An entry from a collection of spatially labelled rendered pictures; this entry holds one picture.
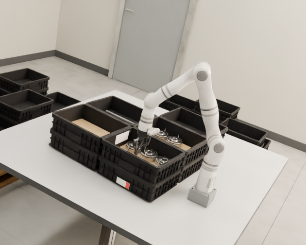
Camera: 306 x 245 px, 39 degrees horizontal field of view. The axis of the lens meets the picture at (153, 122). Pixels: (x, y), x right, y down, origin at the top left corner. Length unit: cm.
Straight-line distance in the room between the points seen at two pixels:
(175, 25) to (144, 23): 46
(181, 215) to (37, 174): 82
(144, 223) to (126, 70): 419
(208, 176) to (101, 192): 59
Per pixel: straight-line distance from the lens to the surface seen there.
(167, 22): 580
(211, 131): 237
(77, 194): 234
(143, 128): 232
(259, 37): 540
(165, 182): 240
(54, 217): 332
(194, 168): 275
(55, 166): 255
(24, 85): 402
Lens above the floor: 202
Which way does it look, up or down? 23 degrees down
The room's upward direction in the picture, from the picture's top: 12 degrees clockwise
